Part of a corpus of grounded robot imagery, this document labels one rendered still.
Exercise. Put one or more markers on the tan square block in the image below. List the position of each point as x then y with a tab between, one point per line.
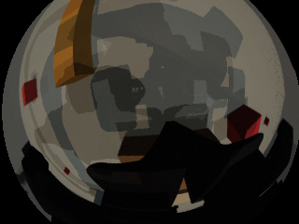
182	196

